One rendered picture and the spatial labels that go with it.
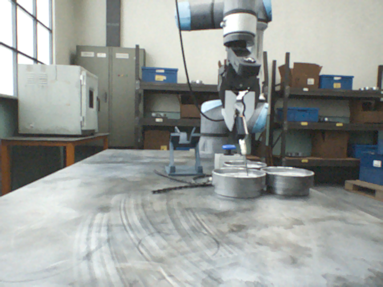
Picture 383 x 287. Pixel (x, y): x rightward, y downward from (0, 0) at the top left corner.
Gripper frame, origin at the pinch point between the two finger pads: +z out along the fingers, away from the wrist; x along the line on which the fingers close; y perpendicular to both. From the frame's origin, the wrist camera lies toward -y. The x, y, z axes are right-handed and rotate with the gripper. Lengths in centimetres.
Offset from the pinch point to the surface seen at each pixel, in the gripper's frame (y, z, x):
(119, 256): -34.4, 13.3, 22.6
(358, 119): 342, -14, -304
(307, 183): -12.6, 10.7, -10.1
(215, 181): -10.3, 10.8, 7.5
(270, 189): -9.7, 12.5, -4.0
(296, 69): 333, -84, -191
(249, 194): -13.4, 12.6, 1.7
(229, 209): -20.1, 13.3, 7.2
